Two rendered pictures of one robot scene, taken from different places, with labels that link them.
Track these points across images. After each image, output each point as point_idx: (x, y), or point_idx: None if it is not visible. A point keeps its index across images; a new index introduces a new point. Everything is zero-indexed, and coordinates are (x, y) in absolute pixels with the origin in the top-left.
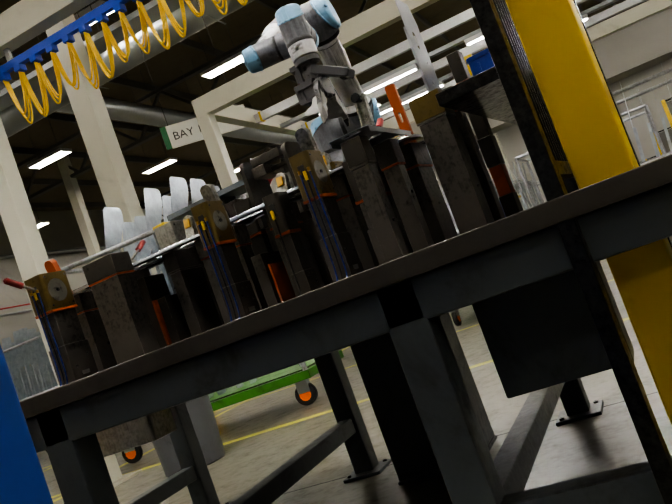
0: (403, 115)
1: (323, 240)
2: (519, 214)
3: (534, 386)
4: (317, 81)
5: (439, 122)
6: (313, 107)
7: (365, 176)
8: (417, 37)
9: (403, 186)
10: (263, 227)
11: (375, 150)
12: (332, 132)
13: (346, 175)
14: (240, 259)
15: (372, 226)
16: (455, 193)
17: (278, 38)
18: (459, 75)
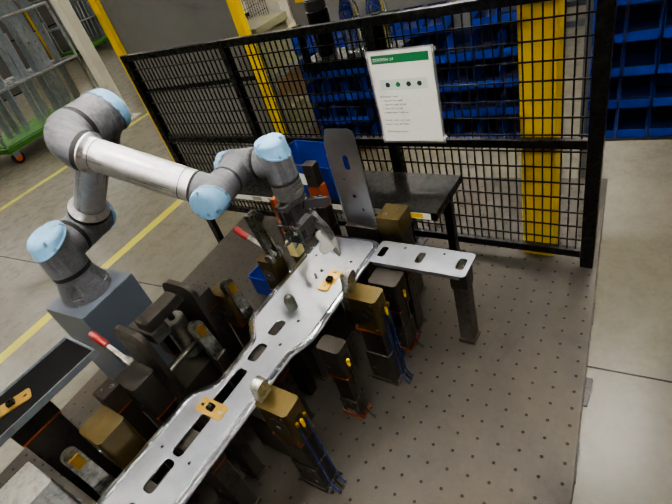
0: None
1: (391, 355)
2: (596, 279)
3: None
4: (319, 216)
5: (408, 229)
6: (325, 243)
7: (471, 290)
8: (339, 158)
9: (415, 284)
10: (185, 390)
11: None
12: (78, 248)
13: (397, 294)
14: (236, 436)
15: (405, 323)
16: (414, 274)
17: (239, 171)
18: (319, 180)
